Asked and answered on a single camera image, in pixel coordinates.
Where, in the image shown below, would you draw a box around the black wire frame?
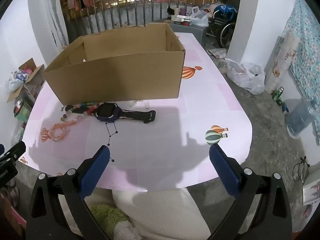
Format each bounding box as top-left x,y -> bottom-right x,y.
292,156 -> 310,183

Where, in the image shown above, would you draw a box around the crumpled white plastic bag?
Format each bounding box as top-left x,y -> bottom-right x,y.
225,58 -> 265,95

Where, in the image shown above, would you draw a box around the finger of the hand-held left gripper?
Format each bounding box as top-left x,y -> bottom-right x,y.
0,141 -> 27,164

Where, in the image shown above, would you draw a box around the metal balcony railing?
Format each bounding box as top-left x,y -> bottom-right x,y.
62,0 -> 225,39

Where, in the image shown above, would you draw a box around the clear plastic water jug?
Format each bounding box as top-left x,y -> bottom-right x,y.
285,99 -> 317,139

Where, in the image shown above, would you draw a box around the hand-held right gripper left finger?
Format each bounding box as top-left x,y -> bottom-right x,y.
26,145 -> 112,240

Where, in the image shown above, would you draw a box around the white plastic bag with handles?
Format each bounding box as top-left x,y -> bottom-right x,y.
190,6 -> 209,27

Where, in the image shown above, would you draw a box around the colourful bead bracelet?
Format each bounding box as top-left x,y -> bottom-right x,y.
60,102 -> 99,120

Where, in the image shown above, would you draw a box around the person's white trousers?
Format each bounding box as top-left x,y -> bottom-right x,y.
59,187 -> 211,240

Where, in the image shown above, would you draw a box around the rolled printed mat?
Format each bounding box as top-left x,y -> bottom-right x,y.
264,31 -> 302,94

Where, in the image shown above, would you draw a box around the dark blue smart watch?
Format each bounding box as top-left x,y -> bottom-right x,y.
71,102 -> 157,124

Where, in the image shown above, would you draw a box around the wheelchair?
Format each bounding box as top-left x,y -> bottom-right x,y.
206,4 -> 238,49

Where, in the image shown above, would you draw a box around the grey cabinet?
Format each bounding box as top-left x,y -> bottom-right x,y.
152,17 -> 209,48

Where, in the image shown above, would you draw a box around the floral teal wall cloth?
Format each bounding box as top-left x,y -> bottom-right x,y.
281,0 -> 320,147

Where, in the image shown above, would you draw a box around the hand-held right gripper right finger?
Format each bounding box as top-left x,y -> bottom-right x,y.
209,144 -> 293,240

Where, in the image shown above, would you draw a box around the green packet box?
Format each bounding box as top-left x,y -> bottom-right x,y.
14,99 -> 33,118

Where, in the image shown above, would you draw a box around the white curtain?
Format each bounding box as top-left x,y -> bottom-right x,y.
41,0 -> 69,48

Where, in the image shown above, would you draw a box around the orange bead bracelet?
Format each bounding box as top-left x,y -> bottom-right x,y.
47,119 -> 80,142

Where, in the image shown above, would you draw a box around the fluffy green white garment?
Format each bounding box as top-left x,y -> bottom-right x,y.
89,204 -> 143,240

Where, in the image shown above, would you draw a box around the small open cardboard box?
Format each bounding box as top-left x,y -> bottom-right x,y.
6,57 -> 45,103

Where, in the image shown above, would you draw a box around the brown cardboard box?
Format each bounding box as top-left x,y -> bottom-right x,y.
42,22 -> 187,105

